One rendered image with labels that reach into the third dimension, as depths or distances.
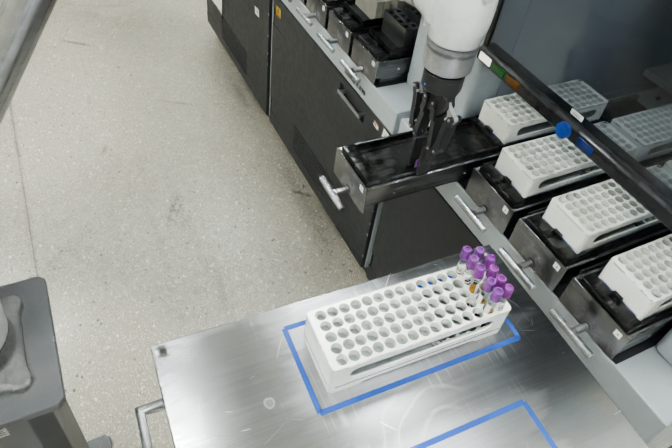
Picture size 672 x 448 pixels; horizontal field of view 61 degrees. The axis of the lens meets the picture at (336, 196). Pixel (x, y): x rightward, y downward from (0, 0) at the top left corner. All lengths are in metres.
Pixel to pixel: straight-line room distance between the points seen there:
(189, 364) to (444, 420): 0.36
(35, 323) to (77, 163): 1.40
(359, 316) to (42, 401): 0.50
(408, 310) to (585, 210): 0.44
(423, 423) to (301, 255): 1.26
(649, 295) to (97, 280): 1.58
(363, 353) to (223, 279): 1.19
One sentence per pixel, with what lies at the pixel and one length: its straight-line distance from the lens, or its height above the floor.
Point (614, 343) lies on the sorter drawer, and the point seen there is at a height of 0.77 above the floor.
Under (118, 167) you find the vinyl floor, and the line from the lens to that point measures 2.39.
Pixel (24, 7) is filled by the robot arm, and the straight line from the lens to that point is 0.87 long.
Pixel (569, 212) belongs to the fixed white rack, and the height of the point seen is 0.87.
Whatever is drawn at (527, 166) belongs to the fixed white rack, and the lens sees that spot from 1.20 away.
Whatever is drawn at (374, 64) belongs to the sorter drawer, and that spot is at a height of 0.79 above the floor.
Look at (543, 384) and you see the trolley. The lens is 0.94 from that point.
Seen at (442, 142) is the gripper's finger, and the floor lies 0.92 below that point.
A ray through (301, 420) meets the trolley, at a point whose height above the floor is 0.82.
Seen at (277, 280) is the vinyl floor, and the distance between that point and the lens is 1.96.
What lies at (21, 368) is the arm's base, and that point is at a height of 0.72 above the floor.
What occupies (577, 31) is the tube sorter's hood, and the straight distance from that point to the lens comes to 1.10.
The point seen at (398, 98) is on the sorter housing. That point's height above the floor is 0.73.
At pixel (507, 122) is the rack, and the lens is 1.29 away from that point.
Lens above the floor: 1.57
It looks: 44 degrees down
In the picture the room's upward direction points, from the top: 9 degrees clockwise
